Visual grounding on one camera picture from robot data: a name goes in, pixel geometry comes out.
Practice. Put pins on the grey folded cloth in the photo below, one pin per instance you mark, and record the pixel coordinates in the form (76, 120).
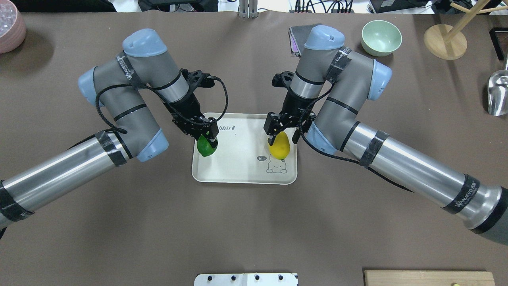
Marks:
(298, 37)

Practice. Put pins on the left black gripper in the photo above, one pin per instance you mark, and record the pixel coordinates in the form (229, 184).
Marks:
(187, 106)

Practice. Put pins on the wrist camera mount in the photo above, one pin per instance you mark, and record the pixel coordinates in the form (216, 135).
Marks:
(197, 79)
(282, 80)

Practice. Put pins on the wooden mug tree stand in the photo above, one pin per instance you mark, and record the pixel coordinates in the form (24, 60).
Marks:
(447, 42)

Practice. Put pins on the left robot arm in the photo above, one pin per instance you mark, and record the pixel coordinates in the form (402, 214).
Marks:
(114, 89)

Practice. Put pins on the mint green bowl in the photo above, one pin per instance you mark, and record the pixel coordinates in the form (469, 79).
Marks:
(380, 38)

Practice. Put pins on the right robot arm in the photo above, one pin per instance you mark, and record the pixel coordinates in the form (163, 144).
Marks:
(324, 95)

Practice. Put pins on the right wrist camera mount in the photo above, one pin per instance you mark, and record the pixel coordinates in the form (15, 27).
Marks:
(282, 80)

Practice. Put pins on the green lime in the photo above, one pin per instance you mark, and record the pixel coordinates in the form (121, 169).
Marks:
(204, 148)

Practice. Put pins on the wooden cutting board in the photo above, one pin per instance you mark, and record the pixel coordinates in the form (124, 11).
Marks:
(427, 278)

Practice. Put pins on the pink bowl with ice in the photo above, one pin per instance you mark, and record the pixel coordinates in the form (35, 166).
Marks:
(12, 27)

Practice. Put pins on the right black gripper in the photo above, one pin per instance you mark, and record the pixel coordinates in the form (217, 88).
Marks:
(293, 105)

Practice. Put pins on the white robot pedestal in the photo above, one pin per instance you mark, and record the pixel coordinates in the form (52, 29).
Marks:
(247, 279)

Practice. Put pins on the black tray frame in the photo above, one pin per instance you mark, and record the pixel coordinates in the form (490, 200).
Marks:
(499, 37)

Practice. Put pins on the yellow lemon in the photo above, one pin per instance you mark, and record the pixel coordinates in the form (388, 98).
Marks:
(280, 149)

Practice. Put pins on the metal scoop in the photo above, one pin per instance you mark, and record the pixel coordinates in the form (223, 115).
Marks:
(498, 91)

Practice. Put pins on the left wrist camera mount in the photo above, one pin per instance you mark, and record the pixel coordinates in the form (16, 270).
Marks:
(197, 79)

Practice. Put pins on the cream rabbit tray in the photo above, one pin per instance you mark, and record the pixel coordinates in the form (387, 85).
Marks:
(242, 155)

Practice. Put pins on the aluminium frame post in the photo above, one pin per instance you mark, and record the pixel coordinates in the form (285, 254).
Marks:
(248, 9)

